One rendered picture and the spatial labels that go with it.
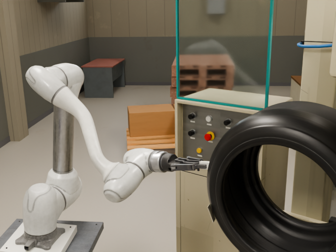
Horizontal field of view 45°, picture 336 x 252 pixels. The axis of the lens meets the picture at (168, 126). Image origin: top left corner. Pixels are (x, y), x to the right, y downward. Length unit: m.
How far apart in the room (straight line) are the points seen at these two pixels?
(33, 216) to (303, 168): 1.23
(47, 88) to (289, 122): 1.04
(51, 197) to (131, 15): 7.67
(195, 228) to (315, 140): 1.45
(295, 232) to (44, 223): 1.13
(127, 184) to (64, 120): 0.57
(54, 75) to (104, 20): 7.72
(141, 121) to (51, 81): 3.49
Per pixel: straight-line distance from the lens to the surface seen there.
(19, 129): 6.03
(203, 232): 2.55
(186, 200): 2.52
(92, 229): 2.29
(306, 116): 1.31
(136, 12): 9.41
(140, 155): 1.72
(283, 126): 1.29
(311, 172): 1.73
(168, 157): 1.65
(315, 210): 1.79
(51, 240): 2.13
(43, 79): 1.86
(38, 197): 2.02
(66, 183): 2.15
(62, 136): 2.08
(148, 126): 5.29
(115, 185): 1.62
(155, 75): 9.47
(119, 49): 9.53
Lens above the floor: 1.79
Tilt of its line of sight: 17 degrees down
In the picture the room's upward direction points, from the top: 1 degrees counter-clockwise
